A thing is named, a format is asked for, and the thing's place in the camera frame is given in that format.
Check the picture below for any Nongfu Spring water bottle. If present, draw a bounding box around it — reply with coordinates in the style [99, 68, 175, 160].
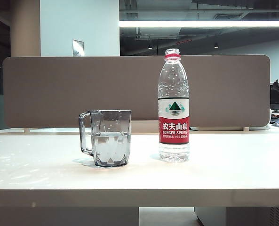
[158, 48, 191, 163]

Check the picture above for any transparent grey faceted plastic mug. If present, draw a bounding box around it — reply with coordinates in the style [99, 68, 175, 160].
[79, 109, 132, 168]

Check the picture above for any brown fabric desk divider panel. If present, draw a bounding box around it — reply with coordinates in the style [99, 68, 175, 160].
[2, 54, 271, 128]

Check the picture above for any long white ceiling light strip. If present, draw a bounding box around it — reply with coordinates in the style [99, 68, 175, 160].
[119, 20, 279, 28]

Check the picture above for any black computer monitor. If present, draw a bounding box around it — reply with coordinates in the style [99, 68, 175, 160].
[270, 82, 279, 110]

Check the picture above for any small framed wall plaque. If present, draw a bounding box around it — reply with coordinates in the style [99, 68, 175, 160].
[72, 39, 85, 57]

